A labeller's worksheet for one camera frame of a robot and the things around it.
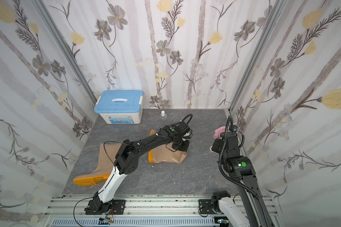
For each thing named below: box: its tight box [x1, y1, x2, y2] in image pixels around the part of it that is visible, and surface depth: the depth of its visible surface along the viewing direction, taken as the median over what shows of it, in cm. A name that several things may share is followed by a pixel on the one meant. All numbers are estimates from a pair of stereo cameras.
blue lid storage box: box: [93, 89, 144, 125], surface depth 105 cm
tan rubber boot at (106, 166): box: [72, 143, 122, 186], surface depth 83 cm
